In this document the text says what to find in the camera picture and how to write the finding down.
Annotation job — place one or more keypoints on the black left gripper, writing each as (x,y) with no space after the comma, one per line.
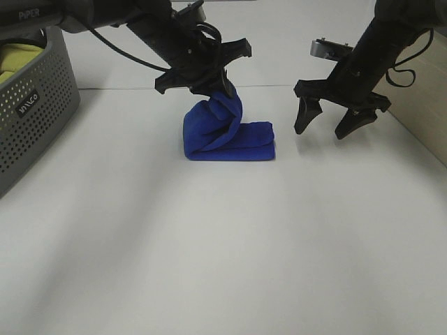
(196,54)

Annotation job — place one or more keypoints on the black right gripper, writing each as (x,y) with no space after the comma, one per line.
(350,84)

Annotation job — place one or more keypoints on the blue microfibre towel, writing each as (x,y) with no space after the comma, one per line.
(213,131)

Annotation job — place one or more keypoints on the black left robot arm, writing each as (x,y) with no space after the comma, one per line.
(19,18)

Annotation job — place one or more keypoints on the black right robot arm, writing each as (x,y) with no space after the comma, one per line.
(395,26)

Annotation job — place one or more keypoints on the beige storage box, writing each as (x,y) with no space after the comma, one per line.
(421,108)

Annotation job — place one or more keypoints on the grey perforated plastic basket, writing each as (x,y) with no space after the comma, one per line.
(36,104)

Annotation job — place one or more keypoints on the yellow-green towel in basket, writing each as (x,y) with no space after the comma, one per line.
(14,56)

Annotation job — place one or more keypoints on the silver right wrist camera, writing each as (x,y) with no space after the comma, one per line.
(325,49)

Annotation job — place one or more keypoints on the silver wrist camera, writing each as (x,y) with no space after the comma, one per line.
(192,14)
(325,49)

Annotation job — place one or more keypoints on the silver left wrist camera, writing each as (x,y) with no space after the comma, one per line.
(192,14)

